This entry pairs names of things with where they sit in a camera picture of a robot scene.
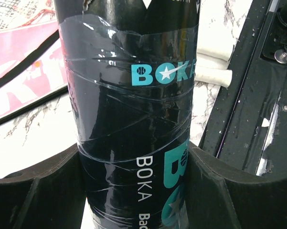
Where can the black shuttlecock tube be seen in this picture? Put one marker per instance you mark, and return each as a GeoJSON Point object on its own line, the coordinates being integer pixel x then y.
{"type": "Point", "coordinates": [130, 68]}

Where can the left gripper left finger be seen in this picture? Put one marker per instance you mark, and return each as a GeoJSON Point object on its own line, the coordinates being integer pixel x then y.
{"type": "Point", "coordinates": [47, 195]}

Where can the pink racket cover bag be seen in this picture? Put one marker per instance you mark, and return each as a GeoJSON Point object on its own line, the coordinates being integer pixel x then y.
{"type": "Point", "coordinates": [31, 68]}

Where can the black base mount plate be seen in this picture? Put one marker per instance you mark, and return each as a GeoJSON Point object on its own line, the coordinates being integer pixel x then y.
{"type": "Point", "coordinates": [247, 128]}

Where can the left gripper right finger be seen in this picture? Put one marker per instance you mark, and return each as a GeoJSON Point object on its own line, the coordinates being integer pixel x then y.
{"type": "Point", "coordinates": [219, 196]}

